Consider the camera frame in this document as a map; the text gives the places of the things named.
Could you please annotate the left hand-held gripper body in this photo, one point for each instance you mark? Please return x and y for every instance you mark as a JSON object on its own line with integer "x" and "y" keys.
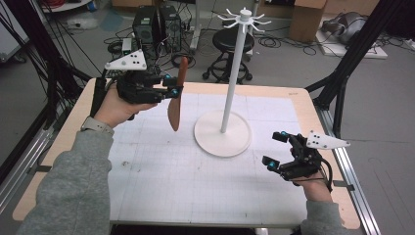
{"x": 137, "y": 88}

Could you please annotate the closed brown cardboard box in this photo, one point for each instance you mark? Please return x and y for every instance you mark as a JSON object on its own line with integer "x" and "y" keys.
{"x": 306, "y": 19}

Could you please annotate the black computer tower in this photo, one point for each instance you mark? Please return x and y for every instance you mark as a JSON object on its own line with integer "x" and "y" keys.
{"x": 170, "y": 27}
{"x": 145, "y": 24}

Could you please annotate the aluminium table rail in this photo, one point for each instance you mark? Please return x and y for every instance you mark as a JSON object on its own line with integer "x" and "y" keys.
{"x": 23, "y": 166}
{"x": 352, "y": 176}

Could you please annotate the wooden rice spatula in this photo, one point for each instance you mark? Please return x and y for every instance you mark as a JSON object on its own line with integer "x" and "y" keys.
{"x": 175, "y": 114}

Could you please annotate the small white electronic box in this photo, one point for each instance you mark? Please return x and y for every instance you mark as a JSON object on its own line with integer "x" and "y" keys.
{"x": 127, "y": 45}

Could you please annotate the black round stool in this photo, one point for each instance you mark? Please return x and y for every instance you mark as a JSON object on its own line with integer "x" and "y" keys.
{"x": 228, "y": 40}

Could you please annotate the light grey wristwatch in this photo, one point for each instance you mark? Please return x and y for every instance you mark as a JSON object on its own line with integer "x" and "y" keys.
{"x": 96, "y": 125}

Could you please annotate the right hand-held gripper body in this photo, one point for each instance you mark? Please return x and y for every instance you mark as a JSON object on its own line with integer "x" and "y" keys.
{"x": 305, "y": 163}

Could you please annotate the person's left hand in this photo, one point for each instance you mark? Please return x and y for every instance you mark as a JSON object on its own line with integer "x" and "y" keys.
{"x": 112, "y": 109}

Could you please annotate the white grid paper mat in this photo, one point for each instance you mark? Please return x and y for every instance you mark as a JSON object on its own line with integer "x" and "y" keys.
{"x": 195, "y": 182}

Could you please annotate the white hook stand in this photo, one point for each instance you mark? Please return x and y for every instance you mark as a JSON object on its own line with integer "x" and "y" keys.
{"x": 221, "y": 137}

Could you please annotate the person's right hand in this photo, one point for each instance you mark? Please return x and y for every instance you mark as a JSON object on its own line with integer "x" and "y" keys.
{"x": 316, "y": 189}

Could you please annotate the black diagonal frame strut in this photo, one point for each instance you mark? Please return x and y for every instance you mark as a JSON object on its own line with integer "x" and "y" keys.
{"x": 359, "y": 55}

